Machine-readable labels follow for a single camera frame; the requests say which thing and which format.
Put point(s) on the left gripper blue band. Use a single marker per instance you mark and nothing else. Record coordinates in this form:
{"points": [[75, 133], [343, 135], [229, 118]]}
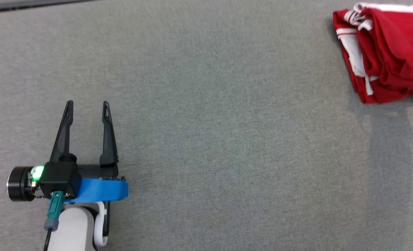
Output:
{"points": [[102, 190]]}

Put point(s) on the red jersey white striped trim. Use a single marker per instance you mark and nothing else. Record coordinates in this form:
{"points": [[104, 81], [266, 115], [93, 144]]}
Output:
{"points": [[346, 38]]}

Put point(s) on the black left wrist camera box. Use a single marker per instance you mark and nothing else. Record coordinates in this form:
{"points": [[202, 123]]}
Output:
{"points": [[60, 177]]}

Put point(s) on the dark wall baseboard strip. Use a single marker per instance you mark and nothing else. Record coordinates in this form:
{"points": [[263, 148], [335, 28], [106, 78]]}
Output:
{"points": [[18, 5]]}

